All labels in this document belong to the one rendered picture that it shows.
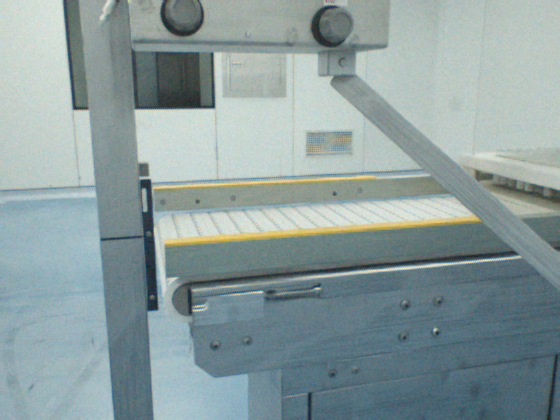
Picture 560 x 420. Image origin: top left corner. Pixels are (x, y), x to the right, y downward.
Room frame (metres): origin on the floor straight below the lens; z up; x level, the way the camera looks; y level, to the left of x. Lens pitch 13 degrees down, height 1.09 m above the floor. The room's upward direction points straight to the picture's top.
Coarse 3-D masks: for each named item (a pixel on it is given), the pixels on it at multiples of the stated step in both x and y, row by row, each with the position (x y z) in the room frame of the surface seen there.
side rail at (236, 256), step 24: (528, 216) 0.57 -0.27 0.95; (552, 216) 0.57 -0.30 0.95; (264, 240) 0.48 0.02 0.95; (288, 240) 0.49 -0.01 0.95; (312, 240) 0.50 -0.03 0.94; (336, 240) 0.50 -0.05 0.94; (360, 240) 0.51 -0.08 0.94; (384, 240) 0.52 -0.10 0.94; (408, 240) 0.53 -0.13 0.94; (432, 240) 0.53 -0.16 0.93; (456, 240) 0.54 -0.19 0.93; (480, 240) 0.55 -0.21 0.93; (552, 240) 0.57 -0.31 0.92; (168, 264) 0.46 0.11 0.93; (192, 264) 0.47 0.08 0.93; (216, 264) 0.47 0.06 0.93; (240, 264) 0.48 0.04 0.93; (264, 264) 0.48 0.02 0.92; (288, 264) 0.49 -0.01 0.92
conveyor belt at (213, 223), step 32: (160, 224) 0.69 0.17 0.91; (192, 224) 0.67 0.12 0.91; (224, 224) 0.67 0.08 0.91; (256, 224) 0.67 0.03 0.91; (288, 224) 0.67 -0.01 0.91; (320, 224) 0.67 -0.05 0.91; (352, 224) 0.67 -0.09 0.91; (160, 256) 0.58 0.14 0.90; (416, 256) 0.55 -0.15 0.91; (448, 256) 0.56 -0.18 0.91; (192, 320) 0.48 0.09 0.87
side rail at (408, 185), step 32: (160, 192) 0.72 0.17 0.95; (192, 192) 0.73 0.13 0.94; (224, 192) 0.75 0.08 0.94; (256, 192) 0.76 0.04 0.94; (288, 192) 0.77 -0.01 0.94; (320, 192) 0.79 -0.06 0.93; (352, 192) 0.80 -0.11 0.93; (384, 192) 0.82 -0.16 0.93; (416, 192) 0.83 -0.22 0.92; (448, 192) 0.85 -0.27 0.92
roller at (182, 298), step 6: (192, 282) 0.48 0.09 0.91; (198, 282) 0.49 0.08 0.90; (180, 288) 0.47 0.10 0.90; (186, 288) 0.48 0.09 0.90; (174, 294) 0.48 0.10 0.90; (180, 294) 0.47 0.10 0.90; (186, 294) 0.47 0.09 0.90; (174, 300) 0.47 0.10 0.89; (180, 300) 0.47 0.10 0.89; (186, 300) 0.47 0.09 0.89; (174, 306) 0.47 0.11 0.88; (180, 306) 0.47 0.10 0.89; (186, 306) 0.47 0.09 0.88; (180, 312) 0.47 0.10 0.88; (186, 312) 0.47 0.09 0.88; (192, 312) 0.47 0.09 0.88
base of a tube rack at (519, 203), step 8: (488, 184) 0.82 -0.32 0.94; (496, 192) 0.75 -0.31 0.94; (504, 192) 0.75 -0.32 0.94; (512, 192) 0.75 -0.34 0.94; (520, 192) 0.75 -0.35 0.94; (504, 200) 0.73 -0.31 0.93; (512, 200) 0.71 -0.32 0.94; (520, 200) 0.70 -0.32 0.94; (528, 200) 0.70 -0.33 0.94; (536, 200) 0.70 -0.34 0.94; (544, 200) 0.70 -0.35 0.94; (512, 208) 0.71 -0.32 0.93; (520, 208) 0.70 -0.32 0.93; (528, 208) 0.68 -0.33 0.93; (536, 208) 0.67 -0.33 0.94; (544, 208) 0.66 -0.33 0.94; (552, 208) 0.65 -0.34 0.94
